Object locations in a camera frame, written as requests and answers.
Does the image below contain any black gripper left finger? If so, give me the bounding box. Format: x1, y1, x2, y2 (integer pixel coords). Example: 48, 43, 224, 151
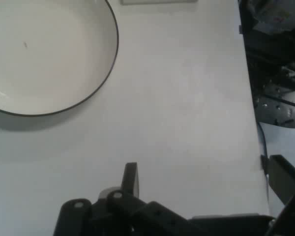
53, 162, 196, 236

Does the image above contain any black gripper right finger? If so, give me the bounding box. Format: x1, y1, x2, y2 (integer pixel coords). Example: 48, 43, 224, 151
261, 154, 295, 236

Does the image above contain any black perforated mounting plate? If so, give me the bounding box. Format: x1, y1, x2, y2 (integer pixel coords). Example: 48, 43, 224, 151
253, 83, 295, 129

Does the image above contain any black equipment beside table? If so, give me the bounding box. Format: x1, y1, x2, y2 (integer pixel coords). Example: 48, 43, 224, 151
237, 0, 295, 99

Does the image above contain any white bowl with dark rim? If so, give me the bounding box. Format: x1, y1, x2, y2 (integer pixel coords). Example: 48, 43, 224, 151
0, 0, 119, 117

